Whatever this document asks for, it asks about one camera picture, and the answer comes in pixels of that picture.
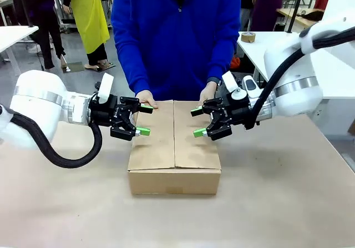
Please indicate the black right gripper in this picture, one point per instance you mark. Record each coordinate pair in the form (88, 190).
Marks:
(235, 110)

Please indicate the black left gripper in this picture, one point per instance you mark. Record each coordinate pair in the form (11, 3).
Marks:
(104, 112)

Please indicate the brown cardboard box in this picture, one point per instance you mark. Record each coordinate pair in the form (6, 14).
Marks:
(172, 176)

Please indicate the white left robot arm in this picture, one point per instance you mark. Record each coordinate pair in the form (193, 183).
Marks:
(36, 112)

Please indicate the person's left forearm blue sleeve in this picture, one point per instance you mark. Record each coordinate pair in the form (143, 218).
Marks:
(222, 62)

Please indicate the person's right forearm blue sleeve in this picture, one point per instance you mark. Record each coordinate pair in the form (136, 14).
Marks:
(133, 70)

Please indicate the person's left hand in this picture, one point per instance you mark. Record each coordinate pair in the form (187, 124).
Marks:
(208, 92)

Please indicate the person's right hand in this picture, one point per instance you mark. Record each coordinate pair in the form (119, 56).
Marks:
(147, 96)

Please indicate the person in blue jacket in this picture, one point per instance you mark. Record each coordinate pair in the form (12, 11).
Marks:
(177, 51)

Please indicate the brown packing tape roll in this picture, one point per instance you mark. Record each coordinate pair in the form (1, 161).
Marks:
(248, 37)

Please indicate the mannequin with yellow apron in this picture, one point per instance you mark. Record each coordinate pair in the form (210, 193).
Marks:
(90, 17)

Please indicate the figure in purple skirt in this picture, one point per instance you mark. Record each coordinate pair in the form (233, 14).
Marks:
(266, 9)

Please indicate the large white table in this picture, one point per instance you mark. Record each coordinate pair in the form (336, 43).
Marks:
(332, 73)

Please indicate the wooden workbench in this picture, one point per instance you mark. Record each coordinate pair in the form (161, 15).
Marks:
(303, 20)

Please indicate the black stand pole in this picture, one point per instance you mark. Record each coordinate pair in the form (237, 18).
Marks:
(296, 6)

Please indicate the small white table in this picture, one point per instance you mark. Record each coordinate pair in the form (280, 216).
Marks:
(14, 35)

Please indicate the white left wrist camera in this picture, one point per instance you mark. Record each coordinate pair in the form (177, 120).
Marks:
(106, 85)

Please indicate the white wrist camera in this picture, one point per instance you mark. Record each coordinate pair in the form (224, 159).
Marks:
(231, 81)
(106, 85)

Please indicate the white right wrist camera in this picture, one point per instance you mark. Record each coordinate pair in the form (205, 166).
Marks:
(231, 81)

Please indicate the grey mannequin base plate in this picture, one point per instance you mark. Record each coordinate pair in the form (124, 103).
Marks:
(73, 67)
(106, 66)

